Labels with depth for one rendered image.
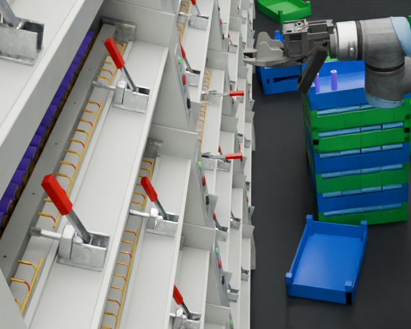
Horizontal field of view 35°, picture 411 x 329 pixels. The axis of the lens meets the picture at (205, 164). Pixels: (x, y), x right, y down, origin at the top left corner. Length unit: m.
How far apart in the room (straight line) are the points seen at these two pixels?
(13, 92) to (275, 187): 2.10
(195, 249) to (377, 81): 0.65
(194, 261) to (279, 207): 1.29
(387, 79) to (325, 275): 0.78
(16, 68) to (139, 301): 0.41
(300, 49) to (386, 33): 0.19
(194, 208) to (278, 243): 1.17
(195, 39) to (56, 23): 0.92
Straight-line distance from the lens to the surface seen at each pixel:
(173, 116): 1.01
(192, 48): 1.39
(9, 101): 0.43
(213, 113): 1.54
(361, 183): 2.19
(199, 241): 1.15
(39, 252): 0.59
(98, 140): 0.73
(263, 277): 2.14
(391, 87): 1.59
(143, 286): 0.82
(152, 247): 0.88
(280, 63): 1.53
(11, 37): 0.47
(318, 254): 2.19
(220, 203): 1.57
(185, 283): 1.10
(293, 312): 2.03
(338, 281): 2.11
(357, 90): 2.00
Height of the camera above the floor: 1.50
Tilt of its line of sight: 34 degrees down
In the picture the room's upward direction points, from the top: 11 degrees counter-clockwise
